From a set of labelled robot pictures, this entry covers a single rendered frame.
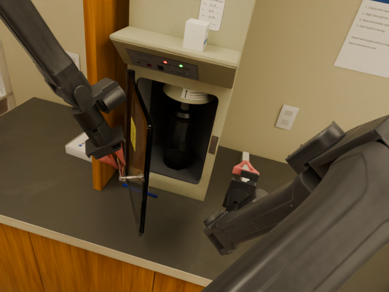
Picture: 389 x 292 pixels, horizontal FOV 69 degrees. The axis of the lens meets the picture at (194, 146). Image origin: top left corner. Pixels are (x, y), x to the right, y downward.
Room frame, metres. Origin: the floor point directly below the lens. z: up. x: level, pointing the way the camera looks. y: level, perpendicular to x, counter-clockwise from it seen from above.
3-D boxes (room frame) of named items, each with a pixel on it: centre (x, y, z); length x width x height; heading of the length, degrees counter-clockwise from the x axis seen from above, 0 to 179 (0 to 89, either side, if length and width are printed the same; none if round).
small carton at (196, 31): (0.73, 0.05, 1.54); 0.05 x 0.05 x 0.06; 85
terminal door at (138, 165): (0.66, 0.17, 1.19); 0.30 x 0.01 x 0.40; 25
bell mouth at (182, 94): (0.89, 0.05, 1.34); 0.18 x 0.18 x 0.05
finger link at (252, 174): (0.61, -0.15, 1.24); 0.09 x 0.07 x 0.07; 174
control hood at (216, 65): (0.74, 0.09, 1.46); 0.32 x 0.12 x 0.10; 83
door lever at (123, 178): (0.58, 0.17, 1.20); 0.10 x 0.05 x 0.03; 25
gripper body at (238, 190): (0.54, -0.14, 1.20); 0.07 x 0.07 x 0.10; 84
